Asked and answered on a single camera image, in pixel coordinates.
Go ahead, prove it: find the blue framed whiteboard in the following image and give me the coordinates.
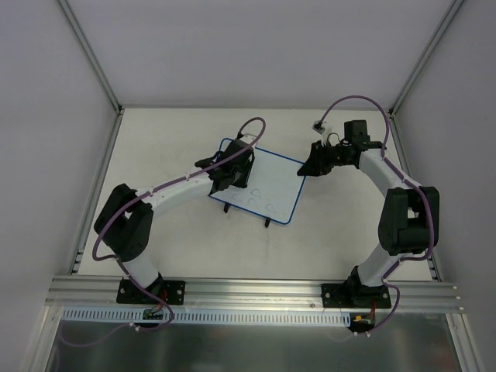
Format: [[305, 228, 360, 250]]
[[211, 147, 306, 225]]

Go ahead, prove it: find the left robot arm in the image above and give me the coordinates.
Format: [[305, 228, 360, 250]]
[[94, 136, 255, 303]]

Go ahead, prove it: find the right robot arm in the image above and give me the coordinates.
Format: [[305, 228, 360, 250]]
[[297, 120, 440, 308]]

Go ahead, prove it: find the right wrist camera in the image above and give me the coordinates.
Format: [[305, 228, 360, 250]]
[[312, 119, 332, 136]]

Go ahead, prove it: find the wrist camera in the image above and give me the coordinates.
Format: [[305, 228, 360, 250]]
[[236, 133, 258, 147], [312, 119, 332, 136]]

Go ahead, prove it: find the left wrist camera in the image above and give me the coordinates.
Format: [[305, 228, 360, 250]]
[[236, 133, 258, 147]]

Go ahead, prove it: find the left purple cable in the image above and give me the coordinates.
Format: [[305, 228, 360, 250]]
[[57, 117, 267, 346]]

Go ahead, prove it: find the purple cable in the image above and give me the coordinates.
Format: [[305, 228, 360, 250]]
[[319, 95, 435, 338], [57, 117, 267, 346]]

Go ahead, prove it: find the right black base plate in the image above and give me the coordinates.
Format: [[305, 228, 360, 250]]
[[321, 283, 391, 309]]

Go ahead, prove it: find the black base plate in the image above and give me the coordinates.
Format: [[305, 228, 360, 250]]
[[116, 277, 186, 305], [321, 283, 391, 309]]

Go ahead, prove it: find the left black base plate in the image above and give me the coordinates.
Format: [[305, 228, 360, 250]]
[[116, 277, 186, 305]]

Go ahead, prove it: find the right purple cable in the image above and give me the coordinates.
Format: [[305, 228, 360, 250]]
[[319, 95, 435, 338]]

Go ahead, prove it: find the white slotted cable duct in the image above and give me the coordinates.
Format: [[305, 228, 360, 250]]
[[61, 307, 351, 328]]

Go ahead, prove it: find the left frame post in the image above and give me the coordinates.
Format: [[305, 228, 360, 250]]
[[56, 0, 122, 115]]

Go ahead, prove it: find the frame post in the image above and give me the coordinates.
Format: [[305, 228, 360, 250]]
[[56, 0, 122, 115], [389, 0, 466, 118]]

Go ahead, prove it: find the aluminium mounting rail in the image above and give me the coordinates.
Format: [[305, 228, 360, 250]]
[[44, 275, 465, 313]]

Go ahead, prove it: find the right frame post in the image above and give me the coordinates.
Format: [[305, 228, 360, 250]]
[[389, 0, 466, 118]]

